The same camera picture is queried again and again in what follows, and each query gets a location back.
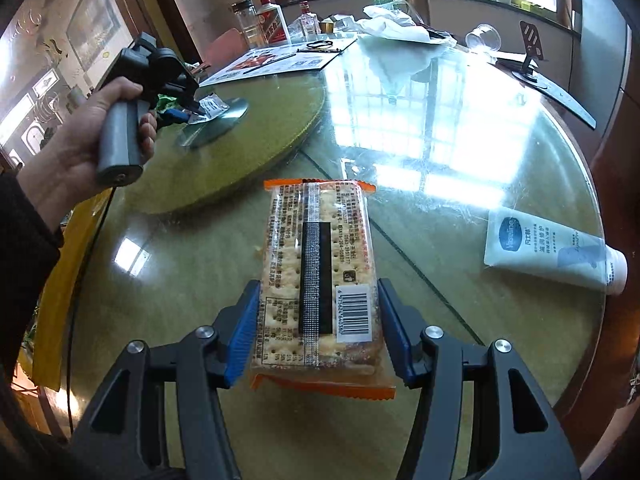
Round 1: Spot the black cable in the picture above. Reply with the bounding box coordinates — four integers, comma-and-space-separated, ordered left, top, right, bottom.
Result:
62, 187, 124, 436

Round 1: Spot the yellow tray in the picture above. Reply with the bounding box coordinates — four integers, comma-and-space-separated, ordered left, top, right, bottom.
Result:
30, 192, 114, 392

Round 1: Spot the framed wall painting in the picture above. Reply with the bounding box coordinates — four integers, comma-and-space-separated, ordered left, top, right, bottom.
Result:
65, 0, 127, 77

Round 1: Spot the person's left hand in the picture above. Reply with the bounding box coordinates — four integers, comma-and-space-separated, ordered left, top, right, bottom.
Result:
20, 80, 160, 232

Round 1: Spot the round green turntable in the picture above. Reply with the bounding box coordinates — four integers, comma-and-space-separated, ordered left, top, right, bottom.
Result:
112, 35, 329, 216

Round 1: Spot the pink fly swatter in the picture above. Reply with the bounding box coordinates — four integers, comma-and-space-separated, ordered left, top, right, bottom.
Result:
204, 27, 247, 67

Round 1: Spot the clear glass jar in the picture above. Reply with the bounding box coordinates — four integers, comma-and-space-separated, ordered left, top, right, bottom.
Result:
231, 0, 265, 51

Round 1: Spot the black phone stand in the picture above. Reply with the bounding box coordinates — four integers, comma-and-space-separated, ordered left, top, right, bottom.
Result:
495, 20, 599, 130

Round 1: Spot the clear plastic cup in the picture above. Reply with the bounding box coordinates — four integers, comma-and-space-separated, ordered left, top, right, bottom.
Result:
465, 23, 503, 56

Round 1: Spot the white plastic bag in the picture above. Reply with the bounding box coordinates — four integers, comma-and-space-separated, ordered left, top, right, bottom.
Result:
354, 2, 459, 46

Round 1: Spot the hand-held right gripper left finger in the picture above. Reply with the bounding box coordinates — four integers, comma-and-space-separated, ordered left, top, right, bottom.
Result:
70, 279, 262, 480

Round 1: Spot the small clear bottle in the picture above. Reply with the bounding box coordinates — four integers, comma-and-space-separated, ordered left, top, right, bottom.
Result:
298, 1, 321, 39

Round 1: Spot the white red-label liquor bottle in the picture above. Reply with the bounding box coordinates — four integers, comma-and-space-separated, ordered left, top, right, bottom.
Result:
257, 0, 291, 46

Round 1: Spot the printed paper sheet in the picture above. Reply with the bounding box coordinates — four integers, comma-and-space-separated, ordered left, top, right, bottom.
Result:
199, 37, 359, 89

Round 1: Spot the orange-edged cracker packet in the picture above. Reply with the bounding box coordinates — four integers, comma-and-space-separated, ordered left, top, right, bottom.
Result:
249, 177, 397, 402

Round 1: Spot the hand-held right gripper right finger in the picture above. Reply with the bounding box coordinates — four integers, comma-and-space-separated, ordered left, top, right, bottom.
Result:
376, 277, 583, 480

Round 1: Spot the person's left forearm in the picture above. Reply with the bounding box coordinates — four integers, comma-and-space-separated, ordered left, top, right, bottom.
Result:
0, 172, 64, 376

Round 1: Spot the small silver snack packet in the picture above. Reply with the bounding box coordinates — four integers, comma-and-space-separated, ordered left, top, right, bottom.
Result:
192, 92, 231, 124

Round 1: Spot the white hand cream tube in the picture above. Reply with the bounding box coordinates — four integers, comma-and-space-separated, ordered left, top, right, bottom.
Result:
484, 206, 629, 295

